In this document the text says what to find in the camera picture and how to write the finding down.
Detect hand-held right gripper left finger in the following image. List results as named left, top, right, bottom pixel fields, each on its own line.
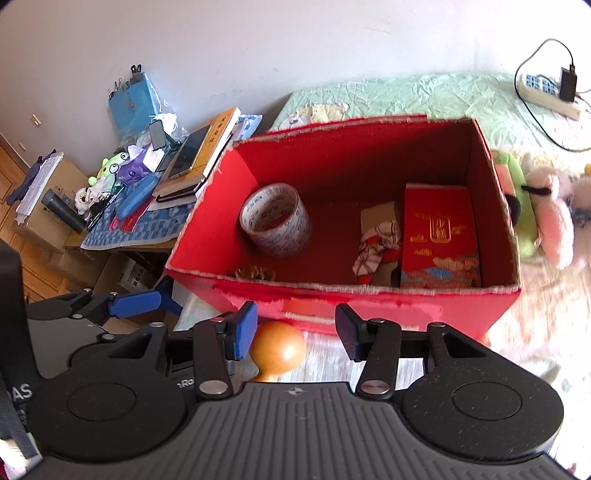
left=68, top=301, right=258, bottom=401

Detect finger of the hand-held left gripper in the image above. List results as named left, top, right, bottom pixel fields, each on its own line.
left=154, top=276, right=185, bottom=319
left=28, top=287, right=163, bottom=329

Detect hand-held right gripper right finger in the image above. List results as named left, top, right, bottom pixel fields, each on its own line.
left=335, top=303, right=502, bottom=398

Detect orange wooden ball massager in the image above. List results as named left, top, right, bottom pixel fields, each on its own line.
left=249, top=320, right=308, bottom=383

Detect brown pine cone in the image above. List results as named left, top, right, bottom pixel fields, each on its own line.
left=233, top=265, right=277, bottom=283

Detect small brown cardboard box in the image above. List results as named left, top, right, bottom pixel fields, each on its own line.
left=360, top=200, right=402, bottom=288

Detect printed clear tape roll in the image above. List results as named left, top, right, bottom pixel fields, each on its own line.
left=239, top=183, right=313, bottom=259

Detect small red gift box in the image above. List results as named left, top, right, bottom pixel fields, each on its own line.
left=399, top=183, right=482, bottom=289

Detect large red cardboard box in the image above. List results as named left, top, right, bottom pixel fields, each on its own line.
left=165, top=114, right=522, bottom=344

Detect cardboard boxes under table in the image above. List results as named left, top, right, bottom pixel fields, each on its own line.
left=55, top=251, right=163, bottom=298

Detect blue patterned table cloth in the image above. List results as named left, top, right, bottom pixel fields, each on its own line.
left=81, top=194, right=195, bottom=253

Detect red checked cloth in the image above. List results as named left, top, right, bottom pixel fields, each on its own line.
left=353, top=220, right=403, bottom=285

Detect brown cardboard carton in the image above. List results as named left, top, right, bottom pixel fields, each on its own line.
left=11, top=157, right=89, bottom=254

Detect blue pencil case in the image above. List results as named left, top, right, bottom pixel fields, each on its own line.
left=115, top=173, right=160, bottom=219

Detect black notebook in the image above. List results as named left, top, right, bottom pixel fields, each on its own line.
left=154, top=179, right=209, bottom=204

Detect small white plush toy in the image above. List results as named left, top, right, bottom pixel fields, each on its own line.
left=74, top=186, right=105, bottom=216

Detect dark thermos bottle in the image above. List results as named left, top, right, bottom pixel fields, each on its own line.
left=41, top=189, right=88, bottom=234

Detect purple tissue pack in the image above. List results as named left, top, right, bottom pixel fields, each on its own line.
left=117, top=151, right=154, bottom=184

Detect small green frog plush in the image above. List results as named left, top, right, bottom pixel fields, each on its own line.
left=96, top=152, right=128, bottom=180

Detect smartphone with grey screen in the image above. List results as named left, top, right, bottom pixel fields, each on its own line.
left=167, top=124, right=212, bottom=181

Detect stack of papers and cloth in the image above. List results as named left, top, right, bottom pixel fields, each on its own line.
left=6, top=150, right=64, bottom=216

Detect black phone on stand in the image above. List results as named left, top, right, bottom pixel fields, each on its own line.
left=148, top=119, right=168, bottom=151

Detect yellow book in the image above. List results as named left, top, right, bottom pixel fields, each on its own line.
left=168, top=107, right=242, bottom=184

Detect blue hanging bag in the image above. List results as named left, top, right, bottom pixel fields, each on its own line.
left=108, top=65, right=162, bottom=142

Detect pale bed blanket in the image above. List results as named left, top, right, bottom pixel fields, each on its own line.
left=175, top=256, right=591, bottom=464

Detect cream cloth toy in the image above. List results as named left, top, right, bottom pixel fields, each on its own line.
left=281, top=103, right=350, bottom=129

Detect green plush toy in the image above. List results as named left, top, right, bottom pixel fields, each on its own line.
left=490, top=148, right=542, bottom=259

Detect pink plush toy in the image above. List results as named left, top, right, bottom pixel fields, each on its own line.
left=526, top=166, right=578, bottom=271

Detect green bed sheet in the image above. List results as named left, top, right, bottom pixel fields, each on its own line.
left=268, top=73, right=591, bottom=155

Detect white power strip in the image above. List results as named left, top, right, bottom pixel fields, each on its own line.
left=516, top=73, right=581, bottom=121

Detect black charger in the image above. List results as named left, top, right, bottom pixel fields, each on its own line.
left=560, top=65, right=578, bottom=103

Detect black cable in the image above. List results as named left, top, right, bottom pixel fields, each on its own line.
left=514, top=38, right=591, bottom=153

